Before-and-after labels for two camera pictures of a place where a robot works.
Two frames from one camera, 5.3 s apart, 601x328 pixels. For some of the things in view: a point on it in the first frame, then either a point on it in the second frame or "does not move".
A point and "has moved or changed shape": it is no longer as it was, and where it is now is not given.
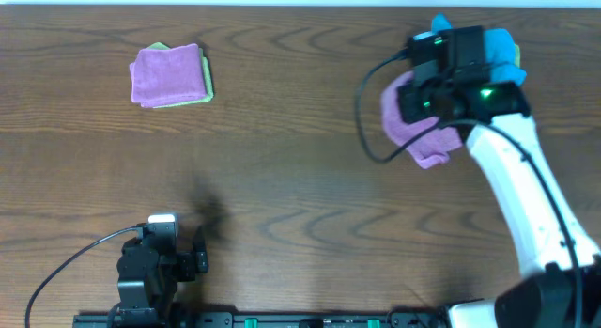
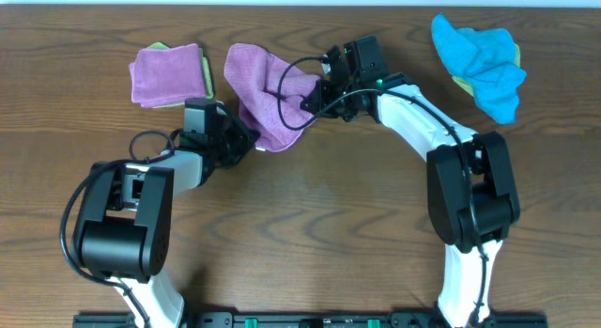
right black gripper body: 420,103 to 328,93
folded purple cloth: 161,77 does not move
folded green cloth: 208,84 does not move
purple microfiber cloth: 433,149 has moved or changed shape
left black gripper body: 189,263 to 236,143
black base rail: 259,320 does not move
